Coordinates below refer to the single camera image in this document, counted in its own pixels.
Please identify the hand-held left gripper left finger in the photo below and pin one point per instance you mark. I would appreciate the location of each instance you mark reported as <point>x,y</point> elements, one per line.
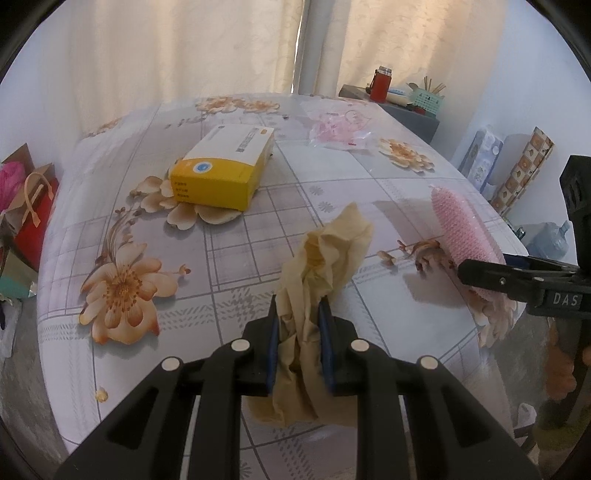
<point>272,344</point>

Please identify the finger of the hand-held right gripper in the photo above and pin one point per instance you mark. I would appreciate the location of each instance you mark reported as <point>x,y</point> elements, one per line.
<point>540,265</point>
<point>494,277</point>

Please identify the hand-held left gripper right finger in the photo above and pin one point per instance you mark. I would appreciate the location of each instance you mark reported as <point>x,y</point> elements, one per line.
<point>325,346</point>

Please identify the brown paper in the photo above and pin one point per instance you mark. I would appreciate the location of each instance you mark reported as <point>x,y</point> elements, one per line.
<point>332,249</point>

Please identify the person's right hand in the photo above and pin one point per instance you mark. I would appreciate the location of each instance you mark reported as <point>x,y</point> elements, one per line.
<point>558,364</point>

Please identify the large clear water jug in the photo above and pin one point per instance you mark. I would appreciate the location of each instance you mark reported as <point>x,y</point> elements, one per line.
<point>549,240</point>

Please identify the patterned wrapping paper roll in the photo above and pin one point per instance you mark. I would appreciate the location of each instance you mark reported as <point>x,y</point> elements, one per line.
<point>524,170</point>

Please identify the floral tablecloth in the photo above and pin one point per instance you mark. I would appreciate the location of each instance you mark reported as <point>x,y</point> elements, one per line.
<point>231,258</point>

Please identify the blue white tissue pack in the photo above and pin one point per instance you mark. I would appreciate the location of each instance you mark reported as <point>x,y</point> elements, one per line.
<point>482,159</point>

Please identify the grey cabinet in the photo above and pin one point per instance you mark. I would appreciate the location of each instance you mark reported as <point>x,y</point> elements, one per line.
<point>415,124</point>

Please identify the yellow white cardboard box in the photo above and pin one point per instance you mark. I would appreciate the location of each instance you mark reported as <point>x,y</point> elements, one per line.
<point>212,180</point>

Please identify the teal utensil holder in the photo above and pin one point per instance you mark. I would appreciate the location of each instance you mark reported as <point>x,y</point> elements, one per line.
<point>427,102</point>

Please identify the wooden chopsticks bundle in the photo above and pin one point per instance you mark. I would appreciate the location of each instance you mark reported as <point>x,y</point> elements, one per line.
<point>434,85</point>

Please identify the pink clear plastic wrapper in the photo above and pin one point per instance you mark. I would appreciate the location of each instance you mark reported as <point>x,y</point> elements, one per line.
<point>334,131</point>

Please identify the red thermos flask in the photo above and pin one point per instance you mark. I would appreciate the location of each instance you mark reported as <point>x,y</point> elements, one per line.
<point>380,87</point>

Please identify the cream curtain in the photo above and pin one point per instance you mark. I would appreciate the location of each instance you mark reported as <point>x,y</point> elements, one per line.
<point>415,32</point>
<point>184,50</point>

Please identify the red paper bag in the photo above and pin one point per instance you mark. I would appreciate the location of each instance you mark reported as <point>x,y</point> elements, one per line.
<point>34,235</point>

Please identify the shiny gold gift bag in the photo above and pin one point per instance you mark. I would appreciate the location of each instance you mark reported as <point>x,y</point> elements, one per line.
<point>18,277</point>

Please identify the kraft paper gift bag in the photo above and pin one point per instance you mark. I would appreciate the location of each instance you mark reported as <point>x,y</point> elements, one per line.
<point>32,194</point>

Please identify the grey vertical pipe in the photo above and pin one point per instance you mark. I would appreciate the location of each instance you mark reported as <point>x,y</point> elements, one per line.
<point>321,46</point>

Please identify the pink plastic bag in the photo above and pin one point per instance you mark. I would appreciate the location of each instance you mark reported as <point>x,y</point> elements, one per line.
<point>9,182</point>

